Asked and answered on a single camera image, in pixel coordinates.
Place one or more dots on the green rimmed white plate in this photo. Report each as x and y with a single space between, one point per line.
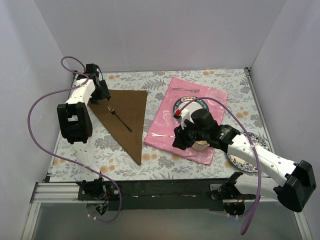
192 107

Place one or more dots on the pink floral placemat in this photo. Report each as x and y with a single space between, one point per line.
164 121

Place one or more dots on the silver fork on placemat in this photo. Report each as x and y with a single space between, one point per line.
185 89

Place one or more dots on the brown cloth napkin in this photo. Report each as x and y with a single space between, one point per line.
130 106

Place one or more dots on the silver spoon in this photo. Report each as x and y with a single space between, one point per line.
162 135

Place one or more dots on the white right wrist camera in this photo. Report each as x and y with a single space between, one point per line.
184 116

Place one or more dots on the aluminium table frame rail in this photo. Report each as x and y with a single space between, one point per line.
172 139

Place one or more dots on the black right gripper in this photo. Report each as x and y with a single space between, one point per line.
184 137

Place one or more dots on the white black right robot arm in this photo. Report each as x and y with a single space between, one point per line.
289 182

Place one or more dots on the cream mug dark rim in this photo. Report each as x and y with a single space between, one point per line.
200 145

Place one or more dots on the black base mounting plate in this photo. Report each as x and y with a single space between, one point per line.
160 194

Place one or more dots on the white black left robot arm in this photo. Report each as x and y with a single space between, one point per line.
77 128

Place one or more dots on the blue floral white plate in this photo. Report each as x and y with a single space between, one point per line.
242 164

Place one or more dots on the dark fork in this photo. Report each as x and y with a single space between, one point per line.
113 112

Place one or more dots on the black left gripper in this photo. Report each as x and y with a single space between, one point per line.
102 92

